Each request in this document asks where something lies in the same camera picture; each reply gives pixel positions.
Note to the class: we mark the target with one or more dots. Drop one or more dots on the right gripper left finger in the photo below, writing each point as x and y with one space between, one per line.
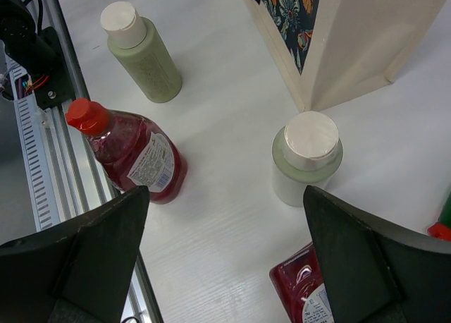
77 271

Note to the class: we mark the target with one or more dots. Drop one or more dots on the green dish soap bottle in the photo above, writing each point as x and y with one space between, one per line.
442 228

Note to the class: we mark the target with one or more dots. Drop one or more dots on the aluminium mounting rail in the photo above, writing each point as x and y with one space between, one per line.
74 180

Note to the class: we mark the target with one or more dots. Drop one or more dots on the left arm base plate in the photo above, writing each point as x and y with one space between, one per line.
59 86

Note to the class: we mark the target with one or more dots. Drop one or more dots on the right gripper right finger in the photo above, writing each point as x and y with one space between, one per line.
375 270

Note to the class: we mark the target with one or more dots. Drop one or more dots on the beige canvas tote bag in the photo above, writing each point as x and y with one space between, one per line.
331 51

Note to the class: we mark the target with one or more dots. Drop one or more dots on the red soap bottle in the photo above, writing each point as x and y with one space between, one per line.
132 149
300 287

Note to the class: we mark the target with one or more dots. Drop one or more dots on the pale green bottle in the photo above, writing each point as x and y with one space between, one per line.
137 45
306 151

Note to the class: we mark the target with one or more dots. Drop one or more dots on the white slotted cable duct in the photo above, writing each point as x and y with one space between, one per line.
32 125

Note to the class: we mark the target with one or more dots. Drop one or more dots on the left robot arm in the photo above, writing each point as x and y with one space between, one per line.
19 33

